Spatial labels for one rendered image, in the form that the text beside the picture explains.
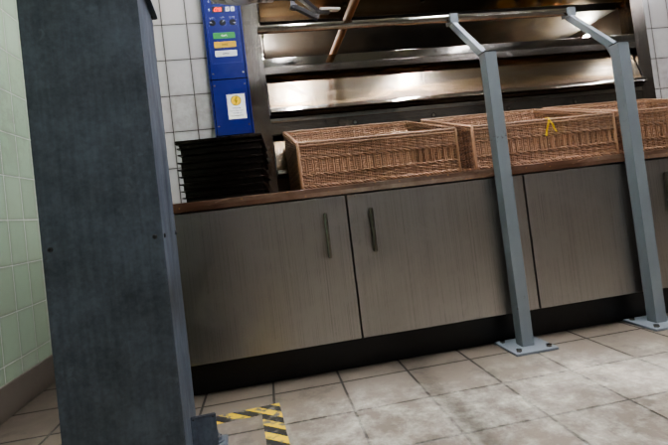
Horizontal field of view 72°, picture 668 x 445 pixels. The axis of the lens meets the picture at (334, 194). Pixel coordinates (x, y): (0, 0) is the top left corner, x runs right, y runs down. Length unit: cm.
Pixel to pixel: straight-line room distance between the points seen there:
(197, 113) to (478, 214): 119
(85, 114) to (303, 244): 74
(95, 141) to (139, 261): 23
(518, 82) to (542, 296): 106
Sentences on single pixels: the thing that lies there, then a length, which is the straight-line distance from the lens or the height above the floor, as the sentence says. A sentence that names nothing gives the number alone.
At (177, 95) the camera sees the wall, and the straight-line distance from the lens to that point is 204.
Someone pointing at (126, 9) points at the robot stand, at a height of 92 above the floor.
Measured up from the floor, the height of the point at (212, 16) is 136.
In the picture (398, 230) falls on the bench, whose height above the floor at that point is 42.
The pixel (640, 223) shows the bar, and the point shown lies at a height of 34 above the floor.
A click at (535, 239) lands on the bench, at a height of 33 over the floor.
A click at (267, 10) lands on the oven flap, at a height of 137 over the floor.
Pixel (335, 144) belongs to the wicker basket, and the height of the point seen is 71.
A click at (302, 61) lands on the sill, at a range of 206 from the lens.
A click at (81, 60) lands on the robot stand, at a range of 97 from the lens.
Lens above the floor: 52
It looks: 2 degrees up
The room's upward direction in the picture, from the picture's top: 7 degrees counter-clockwise
